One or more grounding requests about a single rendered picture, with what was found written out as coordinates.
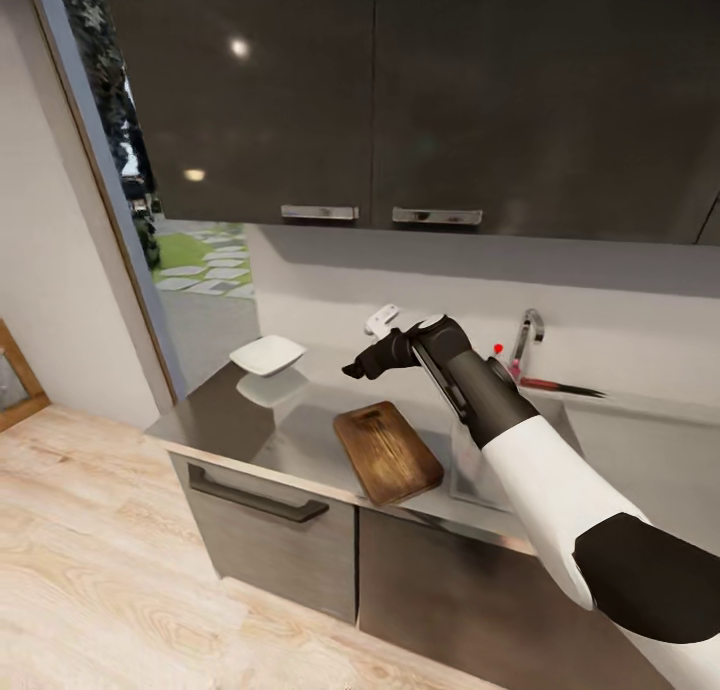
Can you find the door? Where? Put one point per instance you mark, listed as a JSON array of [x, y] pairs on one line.
[[21, 393]]

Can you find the parer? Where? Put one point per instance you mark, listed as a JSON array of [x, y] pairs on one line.
[[552, 384]]

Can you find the bowl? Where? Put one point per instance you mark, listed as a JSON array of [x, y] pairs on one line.
[[268, 356]]

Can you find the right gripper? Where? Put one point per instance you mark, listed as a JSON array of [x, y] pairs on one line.
[[376, 359]]

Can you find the cutting board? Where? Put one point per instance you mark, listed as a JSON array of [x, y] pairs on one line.
[[390, 458]]

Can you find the dishwasher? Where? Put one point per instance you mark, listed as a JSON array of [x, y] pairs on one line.
[[295, 543]]

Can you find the drop in sink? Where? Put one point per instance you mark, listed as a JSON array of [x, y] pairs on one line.
[[668, 466]]

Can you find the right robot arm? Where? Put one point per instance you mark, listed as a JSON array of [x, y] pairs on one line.
[[662, 592]]

